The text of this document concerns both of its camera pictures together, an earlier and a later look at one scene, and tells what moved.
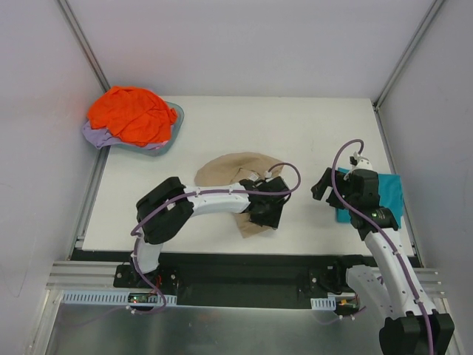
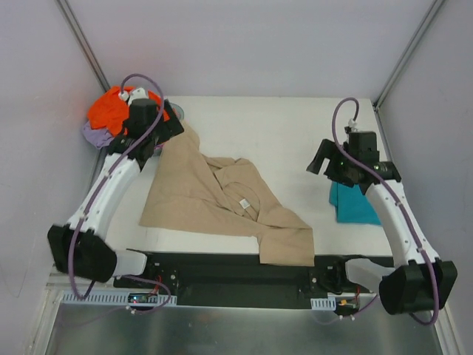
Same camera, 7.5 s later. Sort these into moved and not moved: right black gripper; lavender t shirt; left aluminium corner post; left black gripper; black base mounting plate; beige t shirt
Moved: right black gripper; left black gripper; beige t shirt
Not moved: black base mounting plate; lavender t shirt; left aluminium corner post
